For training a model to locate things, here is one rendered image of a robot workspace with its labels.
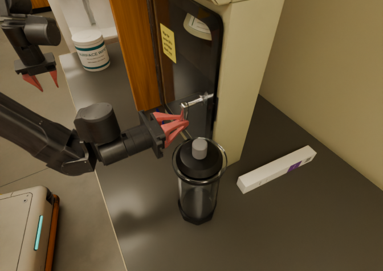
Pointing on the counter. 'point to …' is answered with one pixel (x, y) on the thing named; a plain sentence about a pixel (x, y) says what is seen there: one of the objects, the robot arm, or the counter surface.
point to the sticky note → (168, 42)
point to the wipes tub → (91, 49)
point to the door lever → (189, 107)
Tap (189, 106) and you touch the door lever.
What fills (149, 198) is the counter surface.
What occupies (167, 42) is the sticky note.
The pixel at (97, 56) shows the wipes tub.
